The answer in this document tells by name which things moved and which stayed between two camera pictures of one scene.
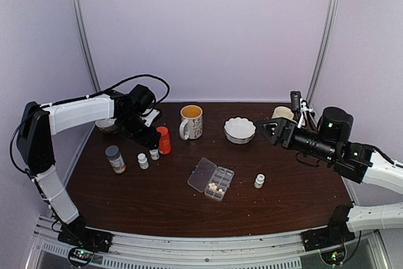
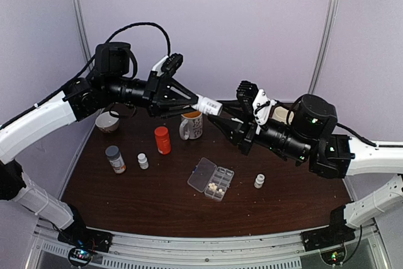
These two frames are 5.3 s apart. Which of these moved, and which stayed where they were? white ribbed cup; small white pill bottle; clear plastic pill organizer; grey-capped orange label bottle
Moved: small white pill bottle
Stayed: white ribbed cup; grey-capped orange label bottle; clear plastic pill organizer
